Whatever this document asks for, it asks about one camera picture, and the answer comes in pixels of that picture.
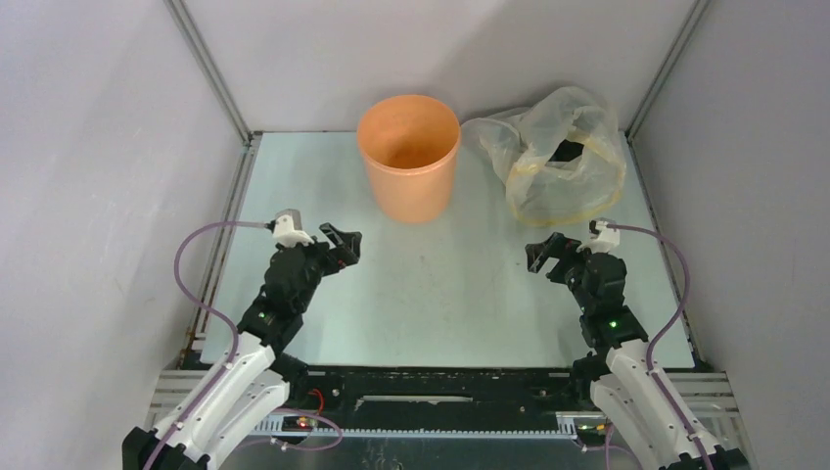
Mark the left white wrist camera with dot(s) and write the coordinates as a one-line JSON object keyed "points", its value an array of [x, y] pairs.
{"points": [[287, 231]]}

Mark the right small circuit board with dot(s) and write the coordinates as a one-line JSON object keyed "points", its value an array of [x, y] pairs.
{"points": [[594, 428]]}

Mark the orange plastic trash bin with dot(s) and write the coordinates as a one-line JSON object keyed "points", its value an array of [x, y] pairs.
{"points": [[409, 144]]}

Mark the left small circuit board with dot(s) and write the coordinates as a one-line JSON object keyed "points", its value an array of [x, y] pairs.
{"points": [[298, 424]]}

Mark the translucent yellowish plastic bag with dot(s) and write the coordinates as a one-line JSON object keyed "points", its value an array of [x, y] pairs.
{"points": [[518, 144]]}

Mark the aluminium corner post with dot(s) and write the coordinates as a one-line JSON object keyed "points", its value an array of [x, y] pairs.
{"points": [[199, 49], [677, 47]]}

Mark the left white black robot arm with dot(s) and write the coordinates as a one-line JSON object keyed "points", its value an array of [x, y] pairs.
{"points": [[255, 375]]}

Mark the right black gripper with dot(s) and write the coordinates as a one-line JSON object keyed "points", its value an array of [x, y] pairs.
{"points": [[562, 262]]}

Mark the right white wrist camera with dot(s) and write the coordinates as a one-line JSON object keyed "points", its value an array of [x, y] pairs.
{"points": [[604, 236]]}

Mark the aluminium frame rail front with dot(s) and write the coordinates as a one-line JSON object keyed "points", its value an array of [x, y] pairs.
{"points": [[709, 396]]}

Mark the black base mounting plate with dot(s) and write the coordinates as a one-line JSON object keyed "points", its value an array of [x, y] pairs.
{"points": [[440, 399]]}

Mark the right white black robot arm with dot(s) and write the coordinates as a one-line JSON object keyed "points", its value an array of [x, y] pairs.
{"points": [[620, 376]]}

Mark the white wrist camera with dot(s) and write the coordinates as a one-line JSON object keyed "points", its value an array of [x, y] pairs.
{"points": [[287, 231], [604, 236]]}

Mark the right aluminium corner post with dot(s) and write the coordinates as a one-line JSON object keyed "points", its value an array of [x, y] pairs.
{"points": [[677, 47]]}

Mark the left aluminium corner post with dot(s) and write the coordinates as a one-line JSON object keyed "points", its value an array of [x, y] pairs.
{"points": [[199, 49]]}

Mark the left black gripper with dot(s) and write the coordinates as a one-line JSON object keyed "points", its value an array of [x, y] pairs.
{"points": [[345, 253]]}

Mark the black trash bag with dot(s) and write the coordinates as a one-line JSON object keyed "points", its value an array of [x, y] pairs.
{"points": [[567, 151]]}

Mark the small circuit board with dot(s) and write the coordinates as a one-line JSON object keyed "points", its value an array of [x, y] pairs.
{"points": [[594, 428], [298, 424]]}

